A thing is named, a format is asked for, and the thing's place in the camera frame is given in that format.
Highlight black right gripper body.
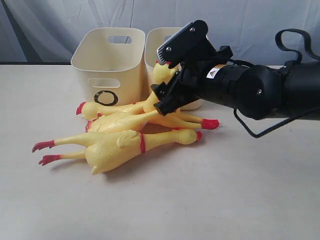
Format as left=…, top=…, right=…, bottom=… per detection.
left=151, top=45, right=233, bottom=116

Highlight upright-headed yellow rubber chicken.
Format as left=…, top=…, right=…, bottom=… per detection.
left=149, top=62, right=220, bottom=130

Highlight small headless yellow rubber chicken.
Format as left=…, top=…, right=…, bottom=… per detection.
left=85, top=110, right=160, bottom=133

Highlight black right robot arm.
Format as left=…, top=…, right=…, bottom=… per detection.
left=151, top=47, right=320, bottom=120

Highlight cream bin marked X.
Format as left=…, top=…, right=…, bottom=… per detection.
left=144, top=27, right=202, bottom=111

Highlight cream bin marked O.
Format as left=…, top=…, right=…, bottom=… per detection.
left=70, top=27, right=145, bottom=106

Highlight blue-grey backdrop curtain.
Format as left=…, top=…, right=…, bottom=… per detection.
left=0, top=0, right=320, bottom=65

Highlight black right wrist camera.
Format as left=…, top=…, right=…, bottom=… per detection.
left=156, top=20, right=217, bottom=67

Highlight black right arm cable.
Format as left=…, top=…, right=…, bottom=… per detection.
left=232, top=28, right=320, bottom=139

